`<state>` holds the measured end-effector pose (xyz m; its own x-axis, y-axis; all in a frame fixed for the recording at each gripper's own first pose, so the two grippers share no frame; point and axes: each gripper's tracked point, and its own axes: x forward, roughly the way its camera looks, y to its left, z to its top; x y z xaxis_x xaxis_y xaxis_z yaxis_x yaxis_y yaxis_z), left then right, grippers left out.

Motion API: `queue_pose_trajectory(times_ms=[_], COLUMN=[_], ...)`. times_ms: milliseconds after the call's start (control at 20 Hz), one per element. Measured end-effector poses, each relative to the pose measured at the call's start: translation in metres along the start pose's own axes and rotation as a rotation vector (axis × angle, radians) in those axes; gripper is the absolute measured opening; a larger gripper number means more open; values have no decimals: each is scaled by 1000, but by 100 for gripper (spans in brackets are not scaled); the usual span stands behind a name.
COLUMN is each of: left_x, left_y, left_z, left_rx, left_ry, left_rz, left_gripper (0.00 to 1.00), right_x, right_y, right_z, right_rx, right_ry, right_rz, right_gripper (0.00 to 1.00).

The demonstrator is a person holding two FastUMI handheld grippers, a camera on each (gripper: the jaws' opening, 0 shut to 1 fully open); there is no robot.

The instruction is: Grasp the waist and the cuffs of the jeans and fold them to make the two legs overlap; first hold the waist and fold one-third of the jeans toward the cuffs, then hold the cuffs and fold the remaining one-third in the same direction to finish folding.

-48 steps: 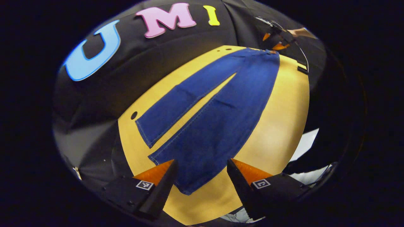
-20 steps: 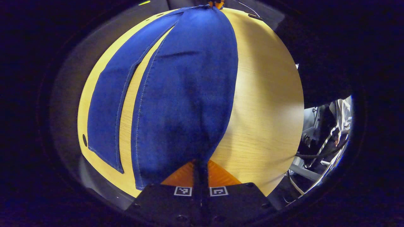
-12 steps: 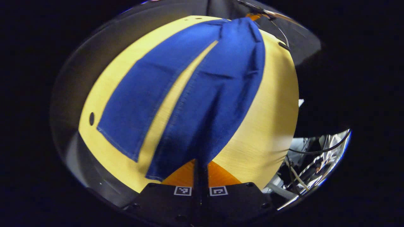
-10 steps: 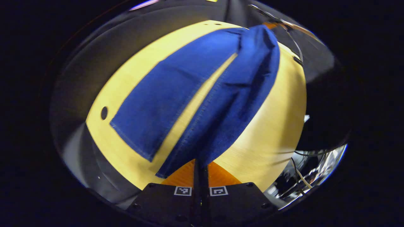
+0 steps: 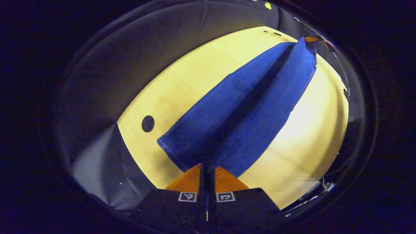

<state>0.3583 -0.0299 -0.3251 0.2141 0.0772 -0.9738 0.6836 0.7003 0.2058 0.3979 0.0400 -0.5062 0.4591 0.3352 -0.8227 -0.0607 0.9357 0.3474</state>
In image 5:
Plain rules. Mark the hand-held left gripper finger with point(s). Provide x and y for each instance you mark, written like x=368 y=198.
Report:
x=211 y=195
x=203 y=195

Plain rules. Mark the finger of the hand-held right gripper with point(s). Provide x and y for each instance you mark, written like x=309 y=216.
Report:
x=312 y=39

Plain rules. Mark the blue denim jeans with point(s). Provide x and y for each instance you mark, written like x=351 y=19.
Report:
x=243 y=107

